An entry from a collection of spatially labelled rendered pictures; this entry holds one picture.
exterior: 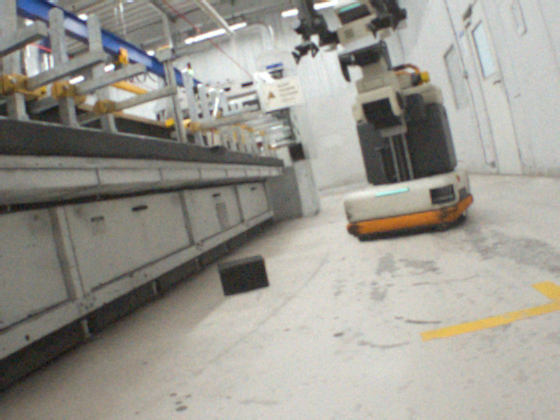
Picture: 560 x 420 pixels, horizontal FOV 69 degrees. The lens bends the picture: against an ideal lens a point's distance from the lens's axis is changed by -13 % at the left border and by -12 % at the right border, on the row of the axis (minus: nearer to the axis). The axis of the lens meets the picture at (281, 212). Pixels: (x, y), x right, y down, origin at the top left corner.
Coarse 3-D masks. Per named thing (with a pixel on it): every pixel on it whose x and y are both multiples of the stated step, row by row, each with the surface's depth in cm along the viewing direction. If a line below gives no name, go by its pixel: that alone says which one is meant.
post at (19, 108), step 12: (0, 0) 104; (12, 0) 105; (0, 12) 104; (12, 12) 105; (0, 24) 104; (12, 24) 105; (12, 60) 104; (12, 72) 104; (12, 96) 105; (12, 108) 105; (24, 108) 108
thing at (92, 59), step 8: (80, 56) 105; (88, 56) 105; (96, 56) 104; (104, 56) 107; (64, 64) 106; (72, 64) 106; (80, 64) 105; (88, 64) 105; (96, 64) 107; (40, 72) 107; (48, 72) 107; (56, 72) 107; (64, 72) 106; (72, 72) 107; (32, 80) 108; (40, 80) 108; (48, 80) 107; (56, 80) 109; (32, 88) 109; (0, 96) 110; (0, 104) 113
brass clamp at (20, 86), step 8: (0, 80) 102; (8, 80) 102; (16, 80) 104; (24, 80) 108; (0, 88) 102; (8, 88) 102; (16, 88) 104; (24, 88) 108; (24, 96) 111; (32, 96) 113
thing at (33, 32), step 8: (32, 24) 80; (40, 24) 80; (16, 32) 81; (24, 32) 80; (32, 32) 80; (40, 32) 80; (0, 40) 81; (8, 40) 81; (16, 40) 81; (24, 40) 81; (32, 40) 82; (0, 48) 82; (8, 48) 81; (16, 48) 83; (0, 56) 84
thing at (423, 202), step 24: (360, 192) 254; (384, 192) 244; (408, 192) 236; (432, 192) 234; (456, 192) 237; (360, 216) 253; (384, 216) 246; (408, 216) 238; (432, 216) 230; (456, 216) 228
